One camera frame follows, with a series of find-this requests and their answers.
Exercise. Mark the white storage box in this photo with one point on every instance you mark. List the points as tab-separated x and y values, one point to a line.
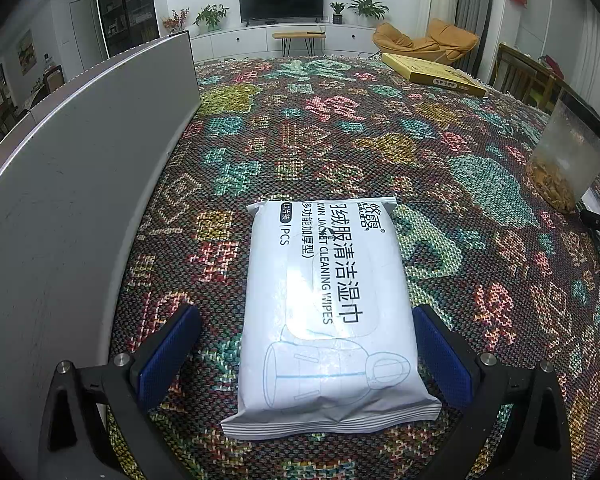
75	179

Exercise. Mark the black glass display cabinet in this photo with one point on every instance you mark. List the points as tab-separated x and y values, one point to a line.
126	24

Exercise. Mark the white wet wipes pack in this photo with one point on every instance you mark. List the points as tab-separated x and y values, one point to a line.
328	343

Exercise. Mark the dark wooden sideboard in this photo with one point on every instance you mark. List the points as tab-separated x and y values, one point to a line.
526	79

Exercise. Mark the potted plant right large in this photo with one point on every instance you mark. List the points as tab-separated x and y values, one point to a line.
369	12

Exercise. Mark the red flowers in vase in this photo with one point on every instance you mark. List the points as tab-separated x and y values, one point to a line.
175	22

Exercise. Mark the yellow rocking lounge chair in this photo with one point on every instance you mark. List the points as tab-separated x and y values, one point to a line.
443	43

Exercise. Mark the grey curtain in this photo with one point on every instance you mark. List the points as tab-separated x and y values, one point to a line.
474	16

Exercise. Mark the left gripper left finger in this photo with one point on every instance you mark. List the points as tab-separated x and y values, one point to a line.
74	443

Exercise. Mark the white TV cabinet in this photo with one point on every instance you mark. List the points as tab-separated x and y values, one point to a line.
273	41

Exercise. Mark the clear jar black lid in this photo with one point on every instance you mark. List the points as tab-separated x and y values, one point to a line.
566	160

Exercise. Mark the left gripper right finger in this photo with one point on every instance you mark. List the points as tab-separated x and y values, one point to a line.
536	441

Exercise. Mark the potted plant right small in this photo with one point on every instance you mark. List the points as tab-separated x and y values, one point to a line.
337	12

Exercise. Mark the potted plant left green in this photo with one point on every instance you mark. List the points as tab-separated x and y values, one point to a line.
209	18

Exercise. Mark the black television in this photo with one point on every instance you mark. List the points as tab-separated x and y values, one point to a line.
276	10

